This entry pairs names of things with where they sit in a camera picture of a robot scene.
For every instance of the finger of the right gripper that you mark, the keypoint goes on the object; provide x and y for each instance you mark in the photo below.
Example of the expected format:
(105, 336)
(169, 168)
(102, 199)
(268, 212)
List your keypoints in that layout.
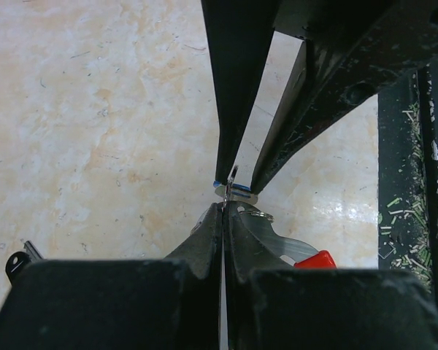
(239, 35)
(350, 51)

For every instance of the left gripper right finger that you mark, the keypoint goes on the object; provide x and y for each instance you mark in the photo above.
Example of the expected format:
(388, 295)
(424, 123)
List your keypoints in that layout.
(272, 305)

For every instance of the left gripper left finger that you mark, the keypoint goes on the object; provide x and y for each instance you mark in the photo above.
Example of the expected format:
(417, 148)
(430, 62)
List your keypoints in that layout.
(169, 303)

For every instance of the blue tag key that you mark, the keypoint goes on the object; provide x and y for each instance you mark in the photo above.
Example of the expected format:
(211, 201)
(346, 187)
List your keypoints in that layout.
(234, 191)

